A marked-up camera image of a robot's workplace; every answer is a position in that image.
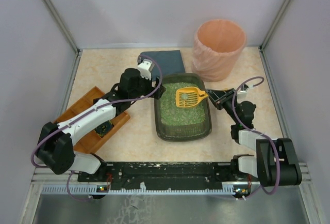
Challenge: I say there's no yellow plastic litter scoop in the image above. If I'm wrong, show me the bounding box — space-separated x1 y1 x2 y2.
175 87 209 108

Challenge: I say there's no dark green litter box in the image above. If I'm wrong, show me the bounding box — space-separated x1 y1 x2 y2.
154 73 212 142

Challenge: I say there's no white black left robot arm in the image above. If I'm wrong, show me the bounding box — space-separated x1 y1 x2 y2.
30 68 164 174

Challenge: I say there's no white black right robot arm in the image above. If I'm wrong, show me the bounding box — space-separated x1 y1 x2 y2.
206 89 302 187

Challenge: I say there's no dark teal folded cloth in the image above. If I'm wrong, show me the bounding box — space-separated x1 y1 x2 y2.
137 50 186 76

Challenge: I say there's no orange trash bin with bag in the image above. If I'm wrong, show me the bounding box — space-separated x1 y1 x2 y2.
191 19 247 82

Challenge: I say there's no black coiled item in tray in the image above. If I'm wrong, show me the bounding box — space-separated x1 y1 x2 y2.
94 120 113 138

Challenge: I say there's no orange compartment tray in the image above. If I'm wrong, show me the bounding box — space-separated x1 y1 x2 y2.
55 86 130 154

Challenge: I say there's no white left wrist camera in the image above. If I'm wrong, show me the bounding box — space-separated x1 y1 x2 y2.
137 55 155 81

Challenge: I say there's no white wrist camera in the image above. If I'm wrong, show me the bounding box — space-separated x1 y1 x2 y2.
237 84 254 99
137 55 155 81

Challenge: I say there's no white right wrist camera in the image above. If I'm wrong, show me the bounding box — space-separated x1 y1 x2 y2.
237 84 254 99

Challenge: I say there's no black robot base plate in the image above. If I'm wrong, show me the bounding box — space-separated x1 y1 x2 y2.
78 162 257 190

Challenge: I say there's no white slotted cable duct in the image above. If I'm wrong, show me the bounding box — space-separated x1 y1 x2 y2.
41 183 248 196

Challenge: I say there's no aluminium frame post right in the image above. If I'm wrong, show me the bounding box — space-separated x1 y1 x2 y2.
259 0 293 52

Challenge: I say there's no aluminium frame post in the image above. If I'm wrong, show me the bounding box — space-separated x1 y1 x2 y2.
42 0 80 54
259 0 293 52

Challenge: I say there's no aluminium frame post left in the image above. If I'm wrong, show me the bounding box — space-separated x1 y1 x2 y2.
42 0 80 54

